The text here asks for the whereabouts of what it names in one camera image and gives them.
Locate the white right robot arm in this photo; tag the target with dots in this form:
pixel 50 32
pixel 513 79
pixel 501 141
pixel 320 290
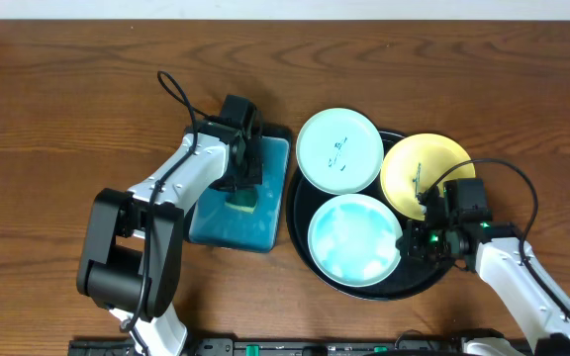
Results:
pixel 497 253

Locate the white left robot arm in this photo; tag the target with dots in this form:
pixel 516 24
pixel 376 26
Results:
pixel 131 256

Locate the mint plate with blue streak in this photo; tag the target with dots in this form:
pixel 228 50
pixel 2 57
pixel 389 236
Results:
pixel 352 240

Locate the yellow plate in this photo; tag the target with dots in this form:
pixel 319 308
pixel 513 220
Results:
pixel 412 165

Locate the green scouring sponge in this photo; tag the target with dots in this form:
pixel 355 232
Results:
pixel 243 200

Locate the black rectangular water tray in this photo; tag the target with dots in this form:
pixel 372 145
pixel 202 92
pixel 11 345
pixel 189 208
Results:
pixel 246 219

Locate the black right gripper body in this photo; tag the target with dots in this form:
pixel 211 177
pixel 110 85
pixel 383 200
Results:
pixel 430 244

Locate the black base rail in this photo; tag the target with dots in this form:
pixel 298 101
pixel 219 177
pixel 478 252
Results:
pixel 409 342

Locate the mint plate with scribble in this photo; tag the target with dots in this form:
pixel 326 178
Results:
pixel 339 151

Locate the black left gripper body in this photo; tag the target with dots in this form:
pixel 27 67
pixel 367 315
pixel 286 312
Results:
pixel 244 177

